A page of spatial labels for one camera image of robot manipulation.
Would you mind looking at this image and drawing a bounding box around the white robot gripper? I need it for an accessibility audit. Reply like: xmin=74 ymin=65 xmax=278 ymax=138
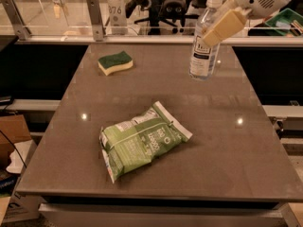
xmin=203 ymin=0 xmax=291 ymax=47

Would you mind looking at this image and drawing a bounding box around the clear plastic water bottle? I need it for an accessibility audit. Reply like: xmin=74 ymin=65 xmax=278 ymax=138
xmin=189 ymin=0 xmax=223 ymax=79

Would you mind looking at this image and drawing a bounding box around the green plastic bin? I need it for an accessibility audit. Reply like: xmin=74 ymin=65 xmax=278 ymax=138
xmin=264 ymin=9 xmax=303 ymax=37

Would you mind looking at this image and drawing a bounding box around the black office chair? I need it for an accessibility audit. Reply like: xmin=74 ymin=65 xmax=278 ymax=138
xmin=125 ymin=0 xmax=198 ymax=35

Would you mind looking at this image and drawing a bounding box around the green and yellow sponge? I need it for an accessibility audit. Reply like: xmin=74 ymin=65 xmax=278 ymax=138
xmin=98 ymin=51 xmax=134 ymax=76

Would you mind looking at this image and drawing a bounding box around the green chip bag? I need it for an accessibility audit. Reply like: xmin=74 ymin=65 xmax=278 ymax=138
xmin=99 ymin=101 xmax=192 ymax=183

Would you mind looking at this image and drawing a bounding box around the cardboard box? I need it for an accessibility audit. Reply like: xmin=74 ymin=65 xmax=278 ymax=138
xmin=0 ymin=114 xmax=31 ymax=168

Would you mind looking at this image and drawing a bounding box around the white numbered post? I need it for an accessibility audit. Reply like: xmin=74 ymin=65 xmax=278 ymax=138
xmin=107 ymin=0 xmax=128 ymax=35

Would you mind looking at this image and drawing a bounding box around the metal bracket middle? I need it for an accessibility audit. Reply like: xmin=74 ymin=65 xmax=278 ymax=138
xmin=86 ymin=0 xmax=104 ymax=42

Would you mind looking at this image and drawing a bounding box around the metal bracket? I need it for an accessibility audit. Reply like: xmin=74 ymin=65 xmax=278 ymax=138
xmin=0 ymin=0 xmax=31 ymax=41
xmin=86 ymin=0 xmax=104 ymax=42

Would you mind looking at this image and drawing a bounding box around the metal bracket left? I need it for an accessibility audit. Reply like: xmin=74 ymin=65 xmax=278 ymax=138
xmin=0 ymin=0 xmax=31 ymax=41

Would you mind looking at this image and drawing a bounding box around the black cable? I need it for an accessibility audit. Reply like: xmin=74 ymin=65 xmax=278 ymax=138
xmin=0 ymin=130 xmax=27 ymax=168

